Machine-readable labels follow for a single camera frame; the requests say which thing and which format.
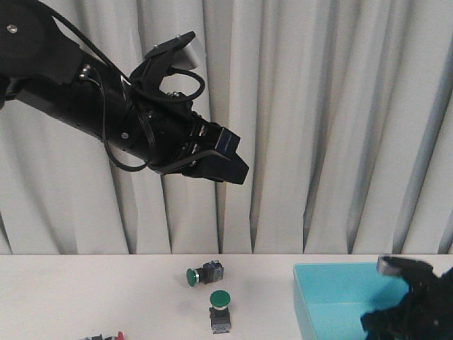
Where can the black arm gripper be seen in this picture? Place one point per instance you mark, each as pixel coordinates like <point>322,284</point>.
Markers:
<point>425,312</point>
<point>171,138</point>

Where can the grey pleated curtain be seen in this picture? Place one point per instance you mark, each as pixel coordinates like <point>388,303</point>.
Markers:
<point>344,110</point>

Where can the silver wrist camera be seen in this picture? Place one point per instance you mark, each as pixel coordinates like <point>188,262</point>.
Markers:
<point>188,52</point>
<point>384,267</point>

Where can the lying red push button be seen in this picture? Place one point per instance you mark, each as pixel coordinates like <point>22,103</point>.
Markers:
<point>118,336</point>

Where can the light blue plastic box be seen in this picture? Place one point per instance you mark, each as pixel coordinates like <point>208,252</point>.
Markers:
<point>330,298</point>

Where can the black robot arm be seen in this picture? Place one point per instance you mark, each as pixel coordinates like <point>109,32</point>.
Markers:
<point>74,82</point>

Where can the standing green push button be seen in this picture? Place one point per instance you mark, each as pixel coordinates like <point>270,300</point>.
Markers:
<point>220,319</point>

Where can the lying green push button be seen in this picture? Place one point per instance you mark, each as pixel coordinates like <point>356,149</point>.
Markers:
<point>210,272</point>

